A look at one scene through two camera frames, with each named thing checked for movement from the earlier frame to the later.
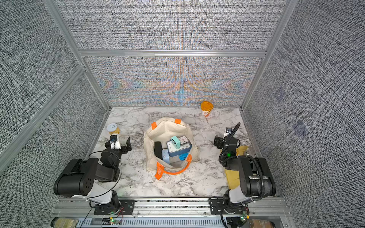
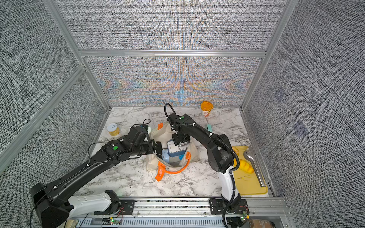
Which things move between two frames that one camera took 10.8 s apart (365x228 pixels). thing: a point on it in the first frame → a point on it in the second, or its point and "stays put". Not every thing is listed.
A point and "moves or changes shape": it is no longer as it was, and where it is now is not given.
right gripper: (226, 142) → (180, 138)
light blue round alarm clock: (165, 156) stays put
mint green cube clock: (176, 141) moves or changes shape
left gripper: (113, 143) → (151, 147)
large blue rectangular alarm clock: (184, 148) stays put
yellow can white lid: (113, 128) stays put
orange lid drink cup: (206, 107) stays put
